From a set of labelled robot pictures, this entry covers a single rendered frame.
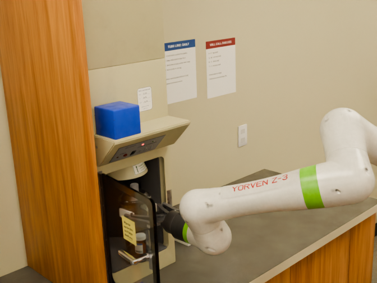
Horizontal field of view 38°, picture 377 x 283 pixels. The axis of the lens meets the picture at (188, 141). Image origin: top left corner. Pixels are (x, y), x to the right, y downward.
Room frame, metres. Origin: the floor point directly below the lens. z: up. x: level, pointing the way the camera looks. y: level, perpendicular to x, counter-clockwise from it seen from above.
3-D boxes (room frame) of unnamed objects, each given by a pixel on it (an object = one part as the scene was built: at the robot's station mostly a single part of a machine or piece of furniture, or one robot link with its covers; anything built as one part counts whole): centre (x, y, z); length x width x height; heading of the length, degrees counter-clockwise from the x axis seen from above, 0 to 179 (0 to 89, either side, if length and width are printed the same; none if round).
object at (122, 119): (1.63, 0.22, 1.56); 0.10 x 0.10 x 0.09; 43
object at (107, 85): (1.83, 0.27, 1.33); 0.32 x 0.25 x 0.77; 133
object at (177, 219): (1.57, 0.02, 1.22); 0.09 x 0.06 x 0.12; 136
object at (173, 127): (1.70, 0.14, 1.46); 0.32 x 0.12 x 0.10; 133
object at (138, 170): (1.83, 0.24, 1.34); 0.18 x 0.18 x 0.05
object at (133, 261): (1.42, 0.17, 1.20); 0.10 x 0.05 x 0.03; 36
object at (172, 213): (1.62, 0.07, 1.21); 0.09 x 0.08 x 0.07; 46
